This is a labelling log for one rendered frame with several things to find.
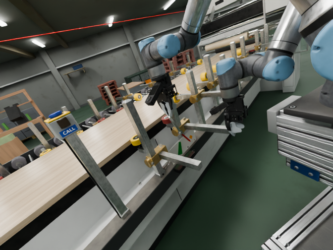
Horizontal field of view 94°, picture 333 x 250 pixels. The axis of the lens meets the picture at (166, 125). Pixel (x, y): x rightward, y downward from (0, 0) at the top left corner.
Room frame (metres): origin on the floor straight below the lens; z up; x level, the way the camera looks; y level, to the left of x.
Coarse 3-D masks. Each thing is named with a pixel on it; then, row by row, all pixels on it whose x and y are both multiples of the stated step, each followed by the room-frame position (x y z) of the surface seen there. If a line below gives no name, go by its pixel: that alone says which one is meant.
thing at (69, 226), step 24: (192, 120) 1.26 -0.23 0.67; (168, 144) 1.03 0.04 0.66; (216, 144) 1.44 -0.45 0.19; (120, 168) 0.78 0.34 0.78; (144, 168) 0.86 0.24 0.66; (72, 192) 0.62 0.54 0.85; (96, 192) 0.67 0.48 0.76; (120, 192) 0.73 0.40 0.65; (192, 192) 1.10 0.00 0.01; (48, 216) 0.54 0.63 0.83; (72, 216) 0.58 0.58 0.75; (96, 216) 0.63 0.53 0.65; (168, 216) 0.86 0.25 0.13; (24, 240) 0.48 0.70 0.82; (48, 240) 0.51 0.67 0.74; (72, 240) 0.54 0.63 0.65; (144, 240) 0.71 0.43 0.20
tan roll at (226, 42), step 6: (264, 30) 2.60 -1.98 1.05; (234, 36) 2.94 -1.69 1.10; (240, 36) 2.84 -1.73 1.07; (246, 36) 2.76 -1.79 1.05; (216, 42) 3.21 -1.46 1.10; (222, 42) 3.08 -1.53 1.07; (228, 42) 3.00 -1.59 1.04; (204, 48) 3.44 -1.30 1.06; (210, 48) 3.28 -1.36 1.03; (216, 48) 3.21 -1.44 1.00
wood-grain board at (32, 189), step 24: (240, 48) 2.75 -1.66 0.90; (144, 96) 1.87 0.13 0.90; (120, 120) 1.30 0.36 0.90; (144, 120) 1.08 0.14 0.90; (96, 144) 0.97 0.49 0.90; (120, 144) 0.83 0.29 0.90; (24, 168) 1.03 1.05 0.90; (48, 168) 0.88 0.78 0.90; (72, 168) 0.77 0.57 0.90; (0, 192) 0.80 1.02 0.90; (24, 192) 0.70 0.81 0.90; (48, 192) 0.62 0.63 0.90; (0, 216) 0.58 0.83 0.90; (24, 216) 0.52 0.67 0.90; (0, 240) 0.45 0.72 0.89
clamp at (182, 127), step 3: (186, 120) 0.89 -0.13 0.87; (183, 123) 0.86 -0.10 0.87; (180, 126) 0.84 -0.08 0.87; (183, 126) 0.85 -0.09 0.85; (174, 129) 0.82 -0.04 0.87; (180, 129) 0.83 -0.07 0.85; (183, 129) 0.85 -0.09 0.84; (174, 132) 0.83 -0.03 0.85; (177, 132) 0.81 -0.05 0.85; (174, 135) 0.84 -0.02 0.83; (177, 135) 0.82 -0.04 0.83
